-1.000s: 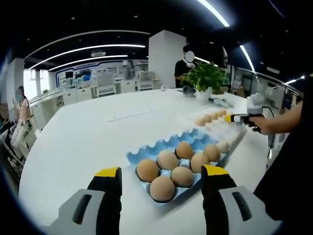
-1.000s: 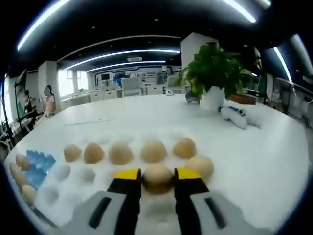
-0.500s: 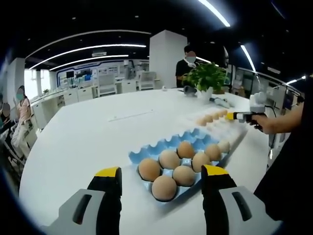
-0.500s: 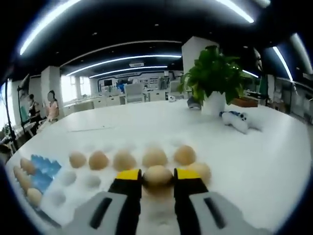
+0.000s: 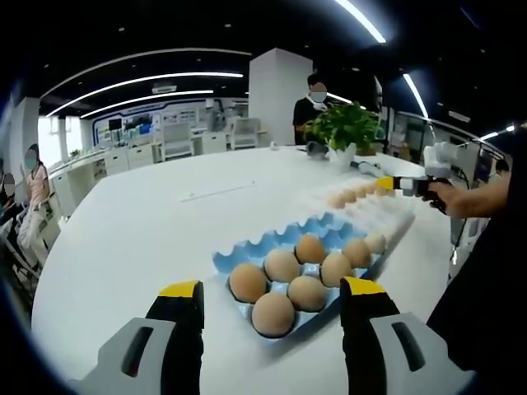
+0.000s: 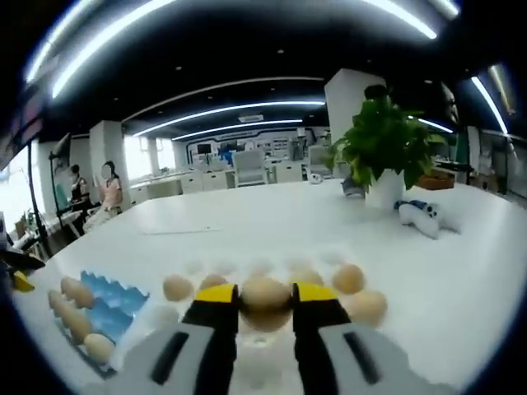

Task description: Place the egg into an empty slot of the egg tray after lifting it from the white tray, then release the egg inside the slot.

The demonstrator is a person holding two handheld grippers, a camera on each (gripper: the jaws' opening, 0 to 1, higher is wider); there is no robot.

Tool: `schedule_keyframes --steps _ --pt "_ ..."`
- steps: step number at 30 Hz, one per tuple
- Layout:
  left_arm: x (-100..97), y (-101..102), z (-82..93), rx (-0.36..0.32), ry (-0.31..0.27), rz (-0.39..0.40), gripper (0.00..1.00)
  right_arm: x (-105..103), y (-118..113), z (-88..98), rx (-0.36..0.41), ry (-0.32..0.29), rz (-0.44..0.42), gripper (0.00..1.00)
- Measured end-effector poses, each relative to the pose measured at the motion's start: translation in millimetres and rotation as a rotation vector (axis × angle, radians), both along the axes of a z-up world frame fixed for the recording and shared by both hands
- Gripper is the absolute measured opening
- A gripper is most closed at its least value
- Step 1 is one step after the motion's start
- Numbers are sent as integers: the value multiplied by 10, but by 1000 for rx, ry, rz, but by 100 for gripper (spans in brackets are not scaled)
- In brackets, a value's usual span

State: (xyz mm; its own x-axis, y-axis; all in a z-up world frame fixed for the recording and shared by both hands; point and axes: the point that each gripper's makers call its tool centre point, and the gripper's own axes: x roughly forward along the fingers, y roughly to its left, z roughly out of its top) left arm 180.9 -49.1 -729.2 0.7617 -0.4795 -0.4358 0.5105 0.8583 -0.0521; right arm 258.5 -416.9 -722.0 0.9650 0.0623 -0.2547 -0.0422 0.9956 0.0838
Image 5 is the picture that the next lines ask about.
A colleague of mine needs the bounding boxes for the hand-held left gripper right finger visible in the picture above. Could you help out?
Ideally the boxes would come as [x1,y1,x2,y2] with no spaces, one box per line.
[339,276,478,395]

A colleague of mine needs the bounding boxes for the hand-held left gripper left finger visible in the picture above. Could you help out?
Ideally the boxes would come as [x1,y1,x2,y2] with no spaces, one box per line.
[68,279,206,395]

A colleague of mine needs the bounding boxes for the blue egg tray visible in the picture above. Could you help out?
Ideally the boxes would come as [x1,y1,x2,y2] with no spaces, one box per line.
[212,211,388,341]

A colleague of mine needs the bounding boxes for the white plastic egg carton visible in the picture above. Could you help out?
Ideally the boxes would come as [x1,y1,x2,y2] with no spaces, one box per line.
[306,176,417,248]

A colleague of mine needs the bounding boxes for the person's right hand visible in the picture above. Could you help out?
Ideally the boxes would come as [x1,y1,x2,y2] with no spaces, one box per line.
[427,179,469,218]

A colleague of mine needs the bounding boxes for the white and blue device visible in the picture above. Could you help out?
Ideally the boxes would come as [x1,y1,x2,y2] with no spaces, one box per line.
[349,160,382,176]

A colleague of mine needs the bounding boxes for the green potted plant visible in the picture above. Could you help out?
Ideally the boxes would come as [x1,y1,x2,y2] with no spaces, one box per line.
[303,101,386,168]

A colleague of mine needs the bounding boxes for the ceiling light strip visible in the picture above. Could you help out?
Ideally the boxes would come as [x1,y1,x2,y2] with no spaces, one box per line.
[333,0,388,44]
[44,72,244,119]
[80,92,215,120]
[403,73,431,120]

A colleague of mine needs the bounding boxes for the grey device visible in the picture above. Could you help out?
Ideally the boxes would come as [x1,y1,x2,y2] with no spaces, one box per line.
[306,140,329,160]

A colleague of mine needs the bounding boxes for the white table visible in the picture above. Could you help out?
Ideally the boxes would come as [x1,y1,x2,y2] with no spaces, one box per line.
[30,143,458,395]

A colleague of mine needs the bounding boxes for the person's black shirt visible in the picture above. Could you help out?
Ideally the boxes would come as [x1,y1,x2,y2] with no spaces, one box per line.
[427,121,527,371]

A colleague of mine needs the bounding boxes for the white square pillar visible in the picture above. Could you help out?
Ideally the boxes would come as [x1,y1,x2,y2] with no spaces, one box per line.
[248,48,315,147]

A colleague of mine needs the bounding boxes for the white mesh chair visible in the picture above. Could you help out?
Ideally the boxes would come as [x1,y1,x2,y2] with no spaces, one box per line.
[230,118,263,151]
[161,122,194,162]

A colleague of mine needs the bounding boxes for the white cabinet row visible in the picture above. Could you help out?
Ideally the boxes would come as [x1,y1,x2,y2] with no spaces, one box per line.
[47,133,231,215]

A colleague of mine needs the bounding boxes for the thin dangling cable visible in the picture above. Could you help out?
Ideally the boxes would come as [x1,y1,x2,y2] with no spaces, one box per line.
[449,216,471,267]

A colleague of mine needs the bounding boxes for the blue-framed display wall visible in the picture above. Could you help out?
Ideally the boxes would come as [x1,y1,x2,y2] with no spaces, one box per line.
[91,102,211,141]

